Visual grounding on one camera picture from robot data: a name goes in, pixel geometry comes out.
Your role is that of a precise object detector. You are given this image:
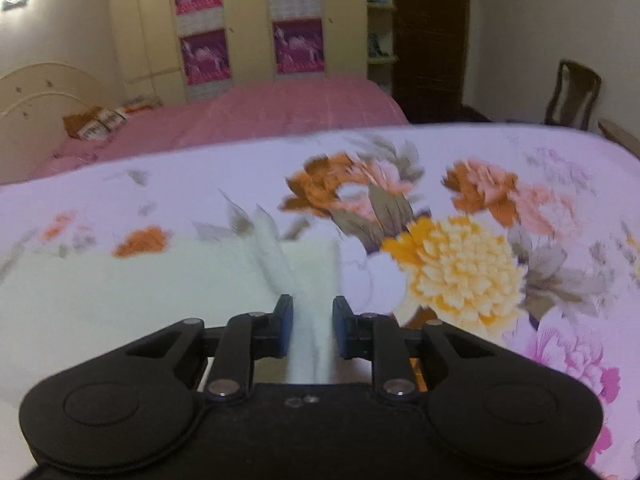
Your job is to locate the pink checked bed cover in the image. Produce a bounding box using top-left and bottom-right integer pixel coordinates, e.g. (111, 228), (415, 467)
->
(37, 74), (411, 178)

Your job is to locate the dark brown wooden door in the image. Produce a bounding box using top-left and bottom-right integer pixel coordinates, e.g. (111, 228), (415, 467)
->
(392, 0), (473, 123)

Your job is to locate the purple floral bedsheet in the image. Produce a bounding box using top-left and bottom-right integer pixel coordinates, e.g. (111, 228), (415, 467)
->
(0, 122), (640, 480)

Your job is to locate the dark wooden chair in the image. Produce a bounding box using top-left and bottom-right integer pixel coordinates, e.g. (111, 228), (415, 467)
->
(542, 59), (603, 131)

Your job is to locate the pale green knitted sweater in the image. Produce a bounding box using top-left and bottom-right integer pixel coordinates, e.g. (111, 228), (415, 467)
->
(0, 205), (343, 478)

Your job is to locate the patterned pillow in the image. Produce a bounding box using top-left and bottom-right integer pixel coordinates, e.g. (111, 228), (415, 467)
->
(62, 102), (161, 142)

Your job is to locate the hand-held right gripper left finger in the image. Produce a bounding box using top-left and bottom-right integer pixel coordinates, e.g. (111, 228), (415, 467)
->
(115, 294), (294, 403)

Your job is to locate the cream built-in wardrobe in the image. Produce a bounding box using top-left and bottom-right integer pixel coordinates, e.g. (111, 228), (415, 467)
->
(106, 0), (371, 106)

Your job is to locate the cream corner shelf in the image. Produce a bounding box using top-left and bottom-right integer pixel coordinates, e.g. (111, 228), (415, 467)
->
(365, 0), (398, 96)

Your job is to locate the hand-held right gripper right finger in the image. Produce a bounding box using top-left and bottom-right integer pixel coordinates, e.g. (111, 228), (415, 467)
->
(332, 296), (506, 403)

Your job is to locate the wooden furniture frame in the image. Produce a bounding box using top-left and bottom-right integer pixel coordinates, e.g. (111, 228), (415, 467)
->
(597, 119), (640, 158)

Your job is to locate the cream rounded headboard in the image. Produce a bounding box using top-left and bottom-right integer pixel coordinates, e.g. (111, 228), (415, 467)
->
(0, 62), (108, 186)

